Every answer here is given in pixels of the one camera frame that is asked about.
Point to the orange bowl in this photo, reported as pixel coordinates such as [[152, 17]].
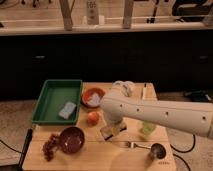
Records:
[[88, 92]]

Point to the green plastic tray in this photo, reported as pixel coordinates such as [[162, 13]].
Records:
[[54, 95]]

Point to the blue device on floor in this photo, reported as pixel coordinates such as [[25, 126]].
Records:
[[199, 97]]

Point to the silver metal cup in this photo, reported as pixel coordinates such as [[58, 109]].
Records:
[[157, 151]]

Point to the bunch of red grapes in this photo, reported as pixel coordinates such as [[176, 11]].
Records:
[[49, 145]]

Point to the wooden post right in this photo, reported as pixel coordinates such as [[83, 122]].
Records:
[[127, 16]]

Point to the metal fork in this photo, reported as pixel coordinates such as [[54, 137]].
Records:
[[134, 145]]

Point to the purple bowl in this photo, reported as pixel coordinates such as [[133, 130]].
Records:
[[71, 140]]

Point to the white crumpled cloth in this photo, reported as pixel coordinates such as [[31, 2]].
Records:
[[94, 100]]

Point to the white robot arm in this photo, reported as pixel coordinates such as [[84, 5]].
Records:
[[190, 117]]

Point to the clear plastic cup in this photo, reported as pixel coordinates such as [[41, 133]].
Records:
[[130, 87]]

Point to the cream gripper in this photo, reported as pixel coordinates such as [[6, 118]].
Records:
[[115, 125]]

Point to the light blue sponge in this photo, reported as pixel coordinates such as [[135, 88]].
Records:
[[67, 110]]

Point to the orange fruit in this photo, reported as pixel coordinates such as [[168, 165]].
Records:
[[93, 118]]

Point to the green plastic cup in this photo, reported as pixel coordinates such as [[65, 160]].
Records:
[[147, 128]]

